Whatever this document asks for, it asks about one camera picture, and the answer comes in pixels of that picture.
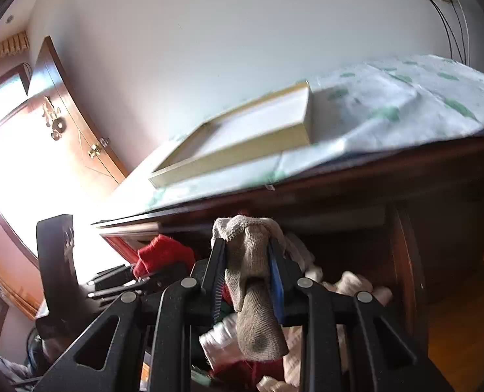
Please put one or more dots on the dark red underwear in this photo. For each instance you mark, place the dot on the dark red underwear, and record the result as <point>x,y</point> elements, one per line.
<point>164,253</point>

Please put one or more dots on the pile of mixed underwear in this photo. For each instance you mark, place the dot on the pile of mixed underwear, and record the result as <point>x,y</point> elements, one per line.
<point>348,284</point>

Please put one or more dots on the golden fringed curtain valance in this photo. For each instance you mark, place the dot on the golden fringed curtain valance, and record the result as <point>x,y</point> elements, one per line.
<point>5,51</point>

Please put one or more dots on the brass door latch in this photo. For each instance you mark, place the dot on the brass door latch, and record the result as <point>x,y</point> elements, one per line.
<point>97,149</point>

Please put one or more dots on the shallow wooden-framed white tray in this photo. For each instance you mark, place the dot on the shallow wooden-framed white tray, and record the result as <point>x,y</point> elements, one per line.
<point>246,130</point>

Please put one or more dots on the brown wooden wardrobe door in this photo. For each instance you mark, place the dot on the brown wooden wardrobe door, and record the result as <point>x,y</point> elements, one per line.
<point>78,102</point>

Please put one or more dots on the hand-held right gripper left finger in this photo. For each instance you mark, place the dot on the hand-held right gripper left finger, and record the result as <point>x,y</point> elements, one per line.
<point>217,281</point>

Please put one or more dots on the cloud-print white cloth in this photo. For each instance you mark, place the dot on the cloud-print white cloth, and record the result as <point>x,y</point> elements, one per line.
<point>389,106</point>

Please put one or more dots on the dark wooden drawer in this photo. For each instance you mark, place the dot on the dark wooden drawer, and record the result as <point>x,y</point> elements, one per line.
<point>409,261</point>

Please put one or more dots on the golden curtain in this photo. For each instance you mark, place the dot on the golden curtain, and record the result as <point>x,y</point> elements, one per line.
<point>5,277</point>

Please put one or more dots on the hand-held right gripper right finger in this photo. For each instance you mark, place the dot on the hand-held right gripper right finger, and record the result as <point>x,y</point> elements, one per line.
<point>276,290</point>

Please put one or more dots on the beige knit underwear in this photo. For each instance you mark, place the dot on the beige knit underwear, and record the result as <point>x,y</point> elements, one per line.
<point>250,294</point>

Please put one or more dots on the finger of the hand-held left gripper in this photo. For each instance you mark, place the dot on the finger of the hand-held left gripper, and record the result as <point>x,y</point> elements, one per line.
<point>123,289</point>
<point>115,274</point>

